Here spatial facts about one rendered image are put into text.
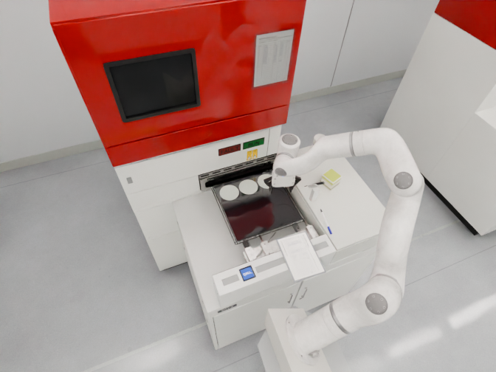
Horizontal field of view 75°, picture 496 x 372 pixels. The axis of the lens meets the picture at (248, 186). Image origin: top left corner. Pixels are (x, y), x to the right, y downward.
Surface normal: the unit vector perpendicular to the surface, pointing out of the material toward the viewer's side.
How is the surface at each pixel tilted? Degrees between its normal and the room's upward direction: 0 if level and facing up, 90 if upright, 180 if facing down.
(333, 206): 0
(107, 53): 90
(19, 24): 90
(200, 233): 0
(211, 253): 0
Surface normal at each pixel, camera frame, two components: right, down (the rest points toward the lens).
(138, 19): 0.38, 0.73
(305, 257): 0.04, -0.62
